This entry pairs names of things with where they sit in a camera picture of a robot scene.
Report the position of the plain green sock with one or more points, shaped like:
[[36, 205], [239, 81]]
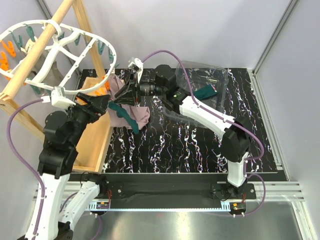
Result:
[[205, 92]]

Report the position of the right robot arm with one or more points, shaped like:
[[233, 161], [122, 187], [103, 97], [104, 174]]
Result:
[[235, 141]]

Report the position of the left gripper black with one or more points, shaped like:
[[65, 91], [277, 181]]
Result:
[[98, 106]]

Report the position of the wooden drying rack frame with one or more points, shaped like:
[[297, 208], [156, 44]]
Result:
[[7, 103]]

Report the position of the orange clothespin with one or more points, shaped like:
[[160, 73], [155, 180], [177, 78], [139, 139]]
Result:
[[102, 91], [107, 85]]

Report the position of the clear plastic bin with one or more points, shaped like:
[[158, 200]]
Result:
[[201, 75]]

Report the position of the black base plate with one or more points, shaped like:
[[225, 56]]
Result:
[[77, 179]]

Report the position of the green sock with reindeer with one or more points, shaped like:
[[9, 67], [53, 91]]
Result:
[[122, 113]]

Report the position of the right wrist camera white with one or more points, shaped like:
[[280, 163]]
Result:
[[135, 64]]

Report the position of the pink cloth garment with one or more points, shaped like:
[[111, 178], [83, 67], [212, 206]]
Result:
[[140, 114]]

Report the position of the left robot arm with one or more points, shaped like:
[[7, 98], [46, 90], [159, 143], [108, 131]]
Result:
[[62, 132]]

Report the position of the aluminium rail frame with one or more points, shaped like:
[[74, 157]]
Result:
[[199, 196]]

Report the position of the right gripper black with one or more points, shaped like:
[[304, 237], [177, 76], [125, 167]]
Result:
[[124, 97]]

